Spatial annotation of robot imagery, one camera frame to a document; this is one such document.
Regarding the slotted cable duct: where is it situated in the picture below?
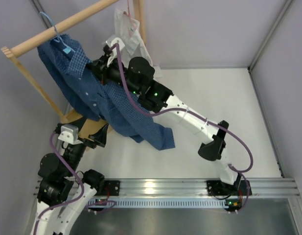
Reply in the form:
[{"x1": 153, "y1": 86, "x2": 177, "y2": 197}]
[{"x1": 85, "y1": 197, "x2": 240, "y2": 209}]

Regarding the pink wire hanger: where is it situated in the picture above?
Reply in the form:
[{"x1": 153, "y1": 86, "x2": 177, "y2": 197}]
[{"x1": 123, "y1": 0, "x2": 140, "y2": 37}]

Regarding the aluminium frame post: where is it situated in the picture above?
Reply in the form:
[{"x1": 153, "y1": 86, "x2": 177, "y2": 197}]
[
  {"x1": 248, "y1": 0, "x2": 295, "y2": 73},
  {"x1": 30, "y1": 0, "x2": 79, "y2": 118}
]

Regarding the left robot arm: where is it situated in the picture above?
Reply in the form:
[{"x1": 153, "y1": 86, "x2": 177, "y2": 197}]
[{"x1": 31, "y1": 117, "x2": 109, "y2": 235}]

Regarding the blue checked shirt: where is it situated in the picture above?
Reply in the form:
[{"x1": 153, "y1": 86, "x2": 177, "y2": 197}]
[{"x1": 37, "y1": 34, "x2": 176, "y2": 151}]

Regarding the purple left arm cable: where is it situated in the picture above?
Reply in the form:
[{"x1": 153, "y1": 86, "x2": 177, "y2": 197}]
[{"x1": 33, "y1": 132, "x2": 117, "y2": 235}]

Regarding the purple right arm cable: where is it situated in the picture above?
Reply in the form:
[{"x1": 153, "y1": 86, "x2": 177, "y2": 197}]
[{"x1": 109, "y1": 43, "x2": 254, "y2": 172}]

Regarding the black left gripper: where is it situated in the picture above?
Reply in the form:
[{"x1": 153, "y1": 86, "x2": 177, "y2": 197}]
[{"x1": 64, "y1": 115, "x2": 109, "y2": 177}]

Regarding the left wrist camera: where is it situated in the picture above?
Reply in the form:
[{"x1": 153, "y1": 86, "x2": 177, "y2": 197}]
[{"x1": 58, "y1": 124, "x2": 81, "y2": 145}]

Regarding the aluminium frame post right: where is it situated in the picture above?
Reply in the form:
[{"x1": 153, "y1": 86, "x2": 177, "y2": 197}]
[{"x1": 248, "y1": 0, "x2": 295, "y2": 73}]

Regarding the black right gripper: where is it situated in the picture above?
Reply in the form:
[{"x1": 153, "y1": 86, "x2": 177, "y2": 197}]
[{"x1": 84, "y1": 54, "x2": 141, "y2": 97}]

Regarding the blue wire hanger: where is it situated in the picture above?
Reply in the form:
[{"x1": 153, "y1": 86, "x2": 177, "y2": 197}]
[{"x1": 39, "y1": 11, "x2": 75, "y2": 54}]

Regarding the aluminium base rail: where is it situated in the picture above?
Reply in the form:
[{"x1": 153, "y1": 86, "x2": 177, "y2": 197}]
[{"x1": 102, "y1": 178, "x2": 300, "y2": 198}]

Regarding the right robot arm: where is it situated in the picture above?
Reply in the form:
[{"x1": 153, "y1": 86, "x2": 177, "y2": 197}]
[{"x1": 86, "y1": 55, "x2": 241, "y2": 194}]

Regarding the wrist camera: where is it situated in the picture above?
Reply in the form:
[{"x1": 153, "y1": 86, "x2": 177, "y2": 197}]
[
  {"x1": 103, "y1": 35, "x2": 125, "y2": 67},
  {"x1": 58, "y1": 124, "x2": 81, "y2": 145}
]

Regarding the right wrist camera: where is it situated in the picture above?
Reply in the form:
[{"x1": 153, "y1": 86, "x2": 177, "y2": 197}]
[{"x1": 103, "y1": 35, "x2": 125, "y2": 67}]

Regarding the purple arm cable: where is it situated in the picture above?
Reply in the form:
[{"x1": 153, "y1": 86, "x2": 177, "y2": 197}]
[
  {"x1": 33, "y1": 132, "x2": 117, "y2": 235},
  {"x1": 109, "y1": 43, "x2": 254, "y2": 172}
]

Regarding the aluminium frame post left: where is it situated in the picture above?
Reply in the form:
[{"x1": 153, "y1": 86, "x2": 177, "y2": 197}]
[{"x1": 30, "y1": 0, "x2": 79, "y2": 118}]

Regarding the wooden clothes rack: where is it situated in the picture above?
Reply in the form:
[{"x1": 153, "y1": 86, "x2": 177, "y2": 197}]
[{"x1": 0, "y1": 0, "x2": 163, "y2": 140}]

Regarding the white shirt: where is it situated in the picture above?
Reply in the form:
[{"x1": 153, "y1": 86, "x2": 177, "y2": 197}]
[{"x1": 106, "y1": 9, "x2": 163, "y2": 80}]

